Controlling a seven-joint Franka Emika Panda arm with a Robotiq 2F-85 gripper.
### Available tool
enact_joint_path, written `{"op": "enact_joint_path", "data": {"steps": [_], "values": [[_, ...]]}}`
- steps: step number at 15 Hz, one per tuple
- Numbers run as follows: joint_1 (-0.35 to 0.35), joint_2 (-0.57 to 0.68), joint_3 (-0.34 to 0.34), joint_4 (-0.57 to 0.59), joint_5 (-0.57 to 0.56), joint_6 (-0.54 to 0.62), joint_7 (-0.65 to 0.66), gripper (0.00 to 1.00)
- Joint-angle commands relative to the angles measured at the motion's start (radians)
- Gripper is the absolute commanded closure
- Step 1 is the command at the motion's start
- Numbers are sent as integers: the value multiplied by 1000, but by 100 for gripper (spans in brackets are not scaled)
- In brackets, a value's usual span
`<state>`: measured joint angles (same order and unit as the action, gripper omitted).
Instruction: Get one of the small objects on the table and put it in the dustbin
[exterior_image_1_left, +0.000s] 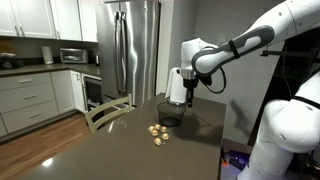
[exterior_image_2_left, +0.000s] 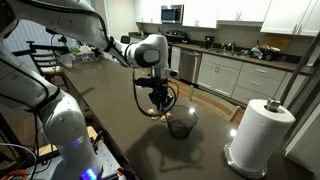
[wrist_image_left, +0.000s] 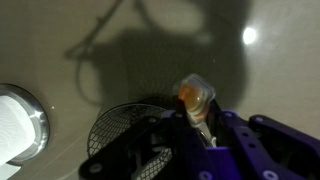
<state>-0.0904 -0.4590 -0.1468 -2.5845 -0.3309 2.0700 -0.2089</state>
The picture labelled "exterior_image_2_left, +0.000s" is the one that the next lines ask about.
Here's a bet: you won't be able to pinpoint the orange cable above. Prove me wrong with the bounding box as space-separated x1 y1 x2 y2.
0 169 30 180

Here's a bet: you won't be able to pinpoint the white kitchen cabinets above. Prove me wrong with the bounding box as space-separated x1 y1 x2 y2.
134 0 320 37
197 53 288 105

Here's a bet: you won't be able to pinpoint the dark clutter on counter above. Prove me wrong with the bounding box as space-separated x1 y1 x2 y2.
250 45 283 62

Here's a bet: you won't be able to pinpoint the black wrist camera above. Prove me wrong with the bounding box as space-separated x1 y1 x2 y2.
134 77 158 88

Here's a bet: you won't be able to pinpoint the stainless steel microwave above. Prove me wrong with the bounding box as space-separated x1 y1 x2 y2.
160 4 185 25

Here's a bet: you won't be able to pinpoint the dark kitchen countertop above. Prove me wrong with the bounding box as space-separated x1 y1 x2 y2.
128 31 316 76

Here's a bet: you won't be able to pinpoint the black office chair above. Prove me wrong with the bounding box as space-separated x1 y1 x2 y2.
119 35 132 45

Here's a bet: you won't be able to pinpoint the clear plastic container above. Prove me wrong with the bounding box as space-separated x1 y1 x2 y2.
60 52 77 69

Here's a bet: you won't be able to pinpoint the white lower kitchen cabinets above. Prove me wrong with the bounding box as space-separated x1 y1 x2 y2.
197 53 288 105

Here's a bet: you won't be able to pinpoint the stainless steel dishwasher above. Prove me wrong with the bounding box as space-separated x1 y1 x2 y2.
178 49 203 84

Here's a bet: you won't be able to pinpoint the white upper kitchen cabinets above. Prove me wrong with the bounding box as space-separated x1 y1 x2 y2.
134 0 320 37

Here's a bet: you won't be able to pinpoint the black kitchen stove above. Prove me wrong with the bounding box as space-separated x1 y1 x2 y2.
164 30 190 45

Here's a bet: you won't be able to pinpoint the black wire mesh dustbin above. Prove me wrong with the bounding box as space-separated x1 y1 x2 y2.
166 104 199 140

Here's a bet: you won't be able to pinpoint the tissue box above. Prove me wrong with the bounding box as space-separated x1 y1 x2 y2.
75 51 97 64

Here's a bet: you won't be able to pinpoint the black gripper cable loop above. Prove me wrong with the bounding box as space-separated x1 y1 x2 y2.
132 68 180 118

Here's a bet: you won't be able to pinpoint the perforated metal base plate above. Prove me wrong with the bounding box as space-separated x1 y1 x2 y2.
33 139 125 180

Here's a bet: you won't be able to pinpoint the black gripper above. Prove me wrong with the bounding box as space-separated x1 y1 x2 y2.
148 79 176 112

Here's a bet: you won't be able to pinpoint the white paper towel roll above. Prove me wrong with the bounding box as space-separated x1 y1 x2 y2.
229 98 297 173

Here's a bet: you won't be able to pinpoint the wooden chair with cushion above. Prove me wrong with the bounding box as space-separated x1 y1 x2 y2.
28 51 69 91

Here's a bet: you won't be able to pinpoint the grey metal pole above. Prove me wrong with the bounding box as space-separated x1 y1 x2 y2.
279 31 320 105

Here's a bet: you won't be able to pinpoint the wooden cutting board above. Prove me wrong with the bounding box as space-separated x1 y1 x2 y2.
261 34 292 53

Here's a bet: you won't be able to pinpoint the chrome sink faucet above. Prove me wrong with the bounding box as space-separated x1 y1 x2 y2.
227 41 237 53

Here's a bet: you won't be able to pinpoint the black coffee maker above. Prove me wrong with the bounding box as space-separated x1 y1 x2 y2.
204 35 216 50

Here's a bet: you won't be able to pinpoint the light wooden chair back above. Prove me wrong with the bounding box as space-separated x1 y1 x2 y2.
188 84 243 123

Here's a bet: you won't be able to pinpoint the silver paper towel holder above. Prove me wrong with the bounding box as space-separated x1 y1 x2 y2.
222 98 282 180

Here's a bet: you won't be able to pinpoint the black camera on stand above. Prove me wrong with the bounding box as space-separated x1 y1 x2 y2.
12 28 71 57

